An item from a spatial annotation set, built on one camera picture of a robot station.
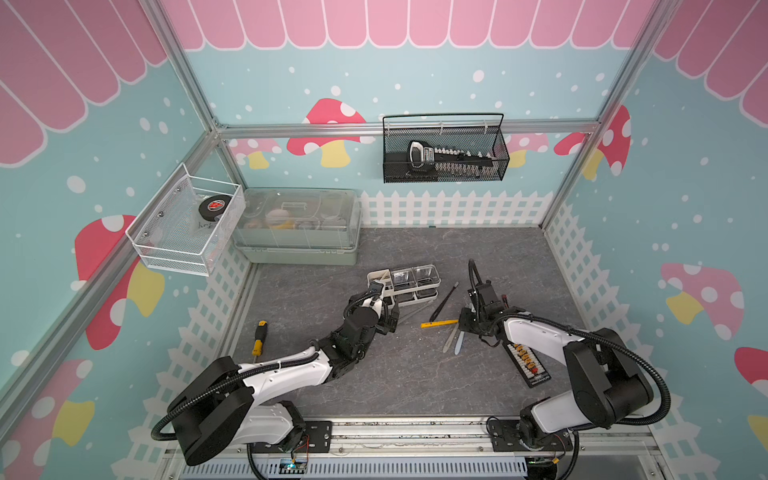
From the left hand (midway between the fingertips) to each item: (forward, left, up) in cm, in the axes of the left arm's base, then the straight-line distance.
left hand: (383, 302), depth 84 cm
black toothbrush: (+9, -20, -14) cm, 25 cm away
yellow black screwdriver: (-5, +38, -13) cm, 40 cm away
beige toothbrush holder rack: (+14, -8, -11) cm, 19 cm away
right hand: (+1, -25, -12) cm, 27 cm away
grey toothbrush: (-6, -23, -13) cm, 27 cm away
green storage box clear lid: (+28, +29, +2) cm, 40 cm away
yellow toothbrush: (0, -15, -13) cm, 20 cm away
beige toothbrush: (-4, -21, -13) cm, 25 cm away
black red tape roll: (+17, +45, +20) cm, 53 cm away
